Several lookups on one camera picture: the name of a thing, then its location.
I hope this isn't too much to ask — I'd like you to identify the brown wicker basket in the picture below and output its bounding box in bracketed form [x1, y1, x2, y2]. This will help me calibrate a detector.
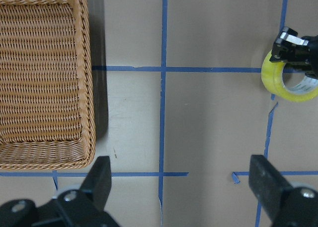
[0, 0, 95, 170]

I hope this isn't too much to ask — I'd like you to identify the yellow tape roll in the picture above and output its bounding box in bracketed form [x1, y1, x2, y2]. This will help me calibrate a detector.
[261, 52, 318, 102]

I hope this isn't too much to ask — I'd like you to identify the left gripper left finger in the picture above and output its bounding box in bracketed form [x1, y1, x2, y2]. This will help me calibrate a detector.
[32, 156, 119, 227]

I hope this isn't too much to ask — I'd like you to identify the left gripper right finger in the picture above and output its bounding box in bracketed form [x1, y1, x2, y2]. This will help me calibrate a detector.
[249, 154, 318, 227]

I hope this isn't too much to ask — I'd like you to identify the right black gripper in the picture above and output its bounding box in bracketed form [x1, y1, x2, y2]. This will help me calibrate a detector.
[269, 26, 318, 79]

